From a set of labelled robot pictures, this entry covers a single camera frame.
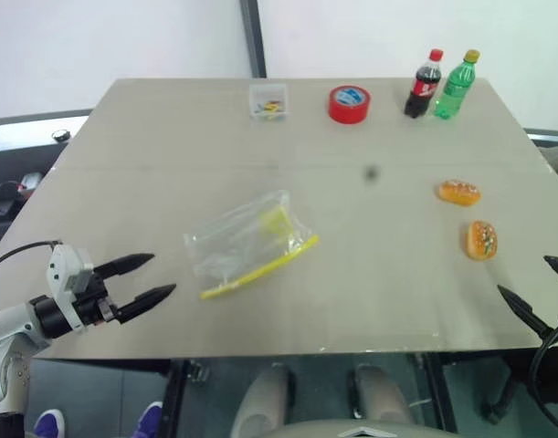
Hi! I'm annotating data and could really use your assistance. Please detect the dark window ledge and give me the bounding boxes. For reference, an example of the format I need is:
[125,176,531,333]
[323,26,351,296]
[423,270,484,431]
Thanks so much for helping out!
[523,127,558,148]

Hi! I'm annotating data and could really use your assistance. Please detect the small colourful clips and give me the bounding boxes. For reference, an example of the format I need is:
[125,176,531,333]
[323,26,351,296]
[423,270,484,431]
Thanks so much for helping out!
[255,99,284,121]

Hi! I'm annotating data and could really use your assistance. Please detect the metal table bracket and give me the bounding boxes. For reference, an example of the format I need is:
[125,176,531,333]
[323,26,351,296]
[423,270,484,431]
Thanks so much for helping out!
[186,359,212,385]

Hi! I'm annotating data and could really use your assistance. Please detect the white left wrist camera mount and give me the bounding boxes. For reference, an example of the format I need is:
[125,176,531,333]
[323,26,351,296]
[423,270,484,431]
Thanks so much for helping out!
[45,245,95,330]

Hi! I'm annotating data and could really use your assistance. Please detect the clear plastic box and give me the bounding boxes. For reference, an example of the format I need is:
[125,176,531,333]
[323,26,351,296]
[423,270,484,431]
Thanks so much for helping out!
[248,82,290,123]

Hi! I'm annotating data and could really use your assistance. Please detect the black table leg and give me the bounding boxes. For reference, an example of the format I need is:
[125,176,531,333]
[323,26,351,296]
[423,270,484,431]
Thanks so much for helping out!
[423,352,458,435]
[161,359,189,438]

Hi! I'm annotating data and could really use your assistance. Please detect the green bottle yellow cap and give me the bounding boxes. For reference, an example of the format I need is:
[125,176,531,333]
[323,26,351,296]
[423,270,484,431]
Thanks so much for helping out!
[432,48,482,121]

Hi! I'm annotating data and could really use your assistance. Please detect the grey rounded shape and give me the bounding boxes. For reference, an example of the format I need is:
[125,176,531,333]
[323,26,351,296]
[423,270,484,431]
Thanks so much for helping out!
[229,364,294,438]
[350,363,415,426]

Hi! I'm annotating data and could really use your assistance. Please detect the round sesame burger bun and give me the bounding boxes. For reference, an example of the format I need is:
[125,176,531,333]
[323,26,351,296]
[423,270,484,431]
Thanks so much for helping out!
[465,219,499,263]

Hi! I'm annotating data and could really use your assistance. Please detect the clear yellow-zip plastic bag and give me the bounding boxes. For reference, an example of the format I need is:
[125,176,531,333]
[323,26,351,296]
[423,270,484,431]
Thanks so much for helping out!
[183,189,321,302]

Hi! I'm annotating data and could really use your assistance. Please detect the grey robot chest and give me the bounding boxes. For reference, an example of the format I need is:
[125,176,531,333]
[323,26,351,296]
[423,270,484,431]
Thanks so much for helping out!
[259,419,463,438]

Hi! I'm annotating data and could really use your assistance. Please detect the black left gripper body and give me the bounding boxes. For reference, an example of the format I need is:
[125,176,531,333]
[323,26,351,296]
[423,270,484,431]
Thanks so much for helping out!
[74,266,125,327]

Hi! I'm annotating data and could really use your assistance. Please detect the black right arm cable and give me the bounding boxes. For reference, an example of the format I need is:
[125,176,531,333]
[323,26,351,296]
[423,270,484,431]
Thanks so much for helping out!
[531,314,558,433]

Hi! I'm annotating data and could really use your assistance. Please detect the dark vertical wall post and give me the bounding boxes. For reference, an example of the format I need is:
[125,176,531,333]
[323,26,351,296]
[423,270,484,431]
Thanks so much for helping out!
[238,0,268,79]

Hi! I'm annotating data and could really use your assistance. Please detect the dark side bench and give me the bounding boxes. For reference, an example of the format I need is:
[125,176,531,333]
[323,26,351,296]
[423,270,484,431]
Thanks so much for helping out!
[0,108,95,250]

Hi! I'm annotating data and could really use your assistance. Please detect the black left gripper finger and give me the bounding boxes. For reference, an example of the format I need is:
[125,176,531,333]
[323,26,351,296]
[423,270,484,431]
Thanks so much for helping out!
[93,253,157,278]
[115,283,178,326]

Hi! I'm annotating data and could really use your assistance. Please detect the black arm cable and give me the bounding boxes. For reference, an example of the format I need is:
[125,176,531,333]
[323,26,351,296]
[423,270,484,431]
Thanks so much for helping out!
[0,240,63,276]
[531,314,558,433]

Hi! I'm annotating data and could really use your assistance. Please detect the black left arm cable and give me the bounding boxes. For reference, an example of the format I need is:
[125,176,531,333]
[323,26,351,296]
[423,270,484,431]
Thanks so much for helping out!
[0,240,63,276]

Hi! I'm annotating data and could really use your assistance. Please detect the black clutter with cables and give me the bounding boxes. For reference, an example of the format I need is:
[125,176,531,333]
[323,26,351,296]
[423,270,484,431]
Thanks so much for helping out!
[0,172,45,223]

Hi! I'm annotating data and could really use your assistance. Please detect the purple shoe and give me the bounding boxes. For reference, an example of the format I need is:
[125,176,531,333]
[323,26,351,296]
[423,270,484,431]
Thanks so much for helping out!
[33,408,67,438]
[133,401,165,438]

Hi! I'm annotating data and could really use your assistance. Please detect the red tape roll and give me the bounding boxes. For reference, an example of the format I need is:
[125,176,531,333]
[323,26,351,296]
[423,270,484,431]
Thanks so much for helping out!
[327,84,373,126]

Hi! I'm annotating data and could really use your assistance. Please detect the cola bottle red cap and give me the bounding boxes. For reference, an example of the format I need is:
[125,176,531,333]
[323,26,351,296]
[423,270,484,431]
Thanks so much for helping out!
[403,47,445,120]

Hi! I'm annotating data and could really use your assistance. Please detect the oblong orange bread roll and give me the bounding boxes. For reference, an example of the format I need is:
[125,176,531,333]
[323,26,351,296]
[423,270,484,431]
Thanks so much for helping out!
[437,178,483,208]

